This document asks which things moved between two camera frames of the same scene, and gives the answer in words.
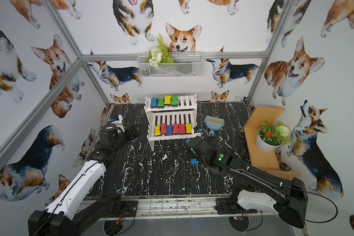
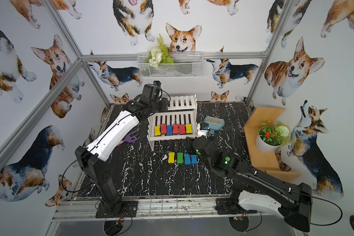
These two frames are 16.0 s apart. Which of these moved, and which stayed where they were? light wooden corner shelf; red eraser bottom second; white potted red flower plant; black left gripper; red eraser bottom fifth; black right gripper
Moved: black left gripper
Stayed: red eraser bottom fifth; white potted red flower plant; black right gripper; red eraser bottom second; light wooden corner shelf
